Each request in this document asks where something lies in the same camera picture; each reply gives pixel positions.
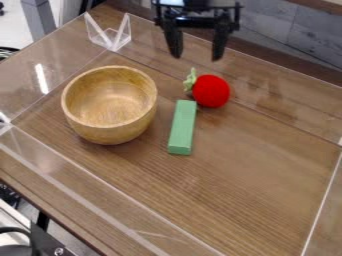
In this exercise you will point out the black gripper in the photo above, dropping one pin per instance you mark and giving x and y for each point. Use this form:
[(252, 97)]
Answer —
[(203, 14)]

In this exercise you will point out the red knitted fruit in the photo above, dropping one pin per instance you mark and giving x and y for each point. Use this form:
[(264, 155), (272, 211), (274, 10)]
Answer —
[(209, 90)]

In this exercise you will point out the green rectangular block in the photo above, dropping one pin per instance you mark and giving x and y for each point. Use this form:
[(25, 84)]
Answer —
[(181, 128)]

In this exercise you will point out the wooden bowl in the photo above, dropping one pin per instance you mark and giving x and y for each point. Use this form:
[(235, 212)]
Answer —
[(109, 104)]

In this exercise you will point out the clear acrylic corner bracket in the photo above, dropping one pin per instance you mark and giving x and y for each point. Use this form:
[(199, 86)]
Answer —
[(108, 38)]

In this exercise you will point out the grey post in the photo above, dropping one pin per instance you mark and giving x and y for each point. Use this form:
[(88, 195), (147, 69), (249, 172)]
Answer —
[(38, 17)]

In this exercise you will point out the clear acrylic enclosure wall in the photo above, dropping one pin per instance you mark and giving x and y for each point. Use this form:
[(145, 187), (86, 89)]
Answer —
[(255, 193)]

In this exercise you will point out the black clamp with cable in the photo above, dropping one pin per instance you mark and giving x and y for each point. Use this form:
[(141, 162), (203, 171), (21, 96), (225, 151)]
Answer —
[(37, 246)]

